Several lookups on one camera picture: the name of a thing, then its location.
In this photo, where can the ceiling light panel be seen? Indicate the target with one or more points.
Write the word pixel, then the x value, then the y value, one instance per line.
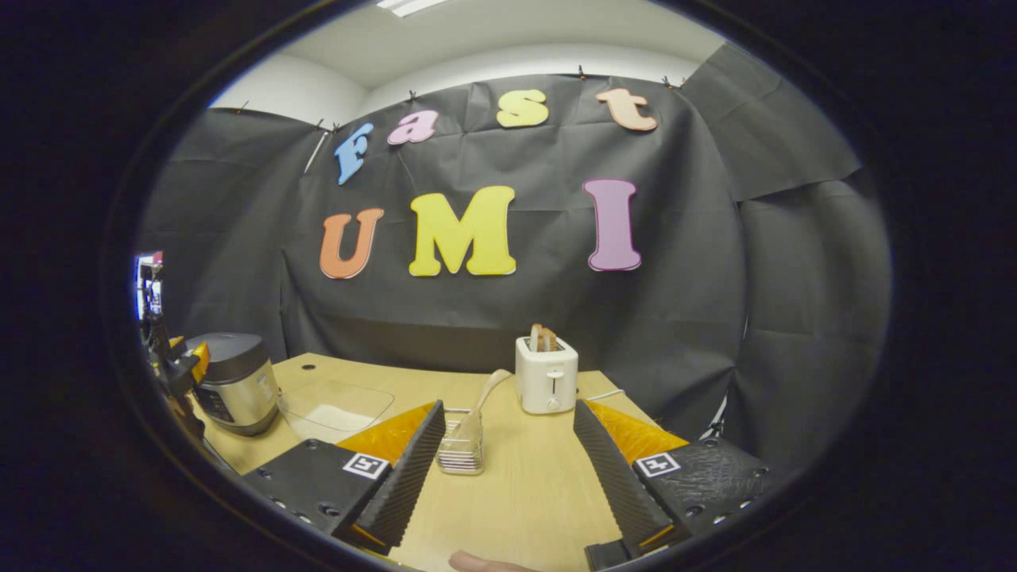
pixel 409 6

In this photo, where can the clear plastic rice container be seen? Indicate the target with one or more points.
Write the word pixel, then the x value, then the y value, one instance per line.
pixel 334 393

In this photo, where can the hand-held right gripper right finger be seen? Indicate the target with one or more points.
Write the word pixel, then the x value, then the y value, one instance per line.
pixel 610 477

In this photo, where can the wooden spoon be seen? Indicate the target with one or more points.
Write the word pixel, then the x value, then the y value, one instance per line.
pixel 486 395

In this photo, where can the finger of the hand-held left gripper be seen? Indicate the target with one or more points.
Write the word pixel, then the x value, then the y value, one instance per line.
pixel 191 367

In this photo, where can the white toaster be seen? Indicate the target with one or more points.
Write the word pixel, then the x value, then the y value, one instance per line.
pixel 547 381

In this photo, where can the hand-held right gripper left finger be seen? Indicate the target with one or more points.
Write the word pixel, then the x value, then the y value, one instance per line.
pixel 409 477

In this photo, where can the computer monitor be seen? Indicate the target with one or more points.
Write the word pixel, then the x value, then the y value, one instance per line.
pixel 148 282

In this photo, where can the silver black rice cooker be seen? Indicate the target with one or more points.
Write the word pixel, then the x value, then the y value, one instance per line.
pixel 238 381

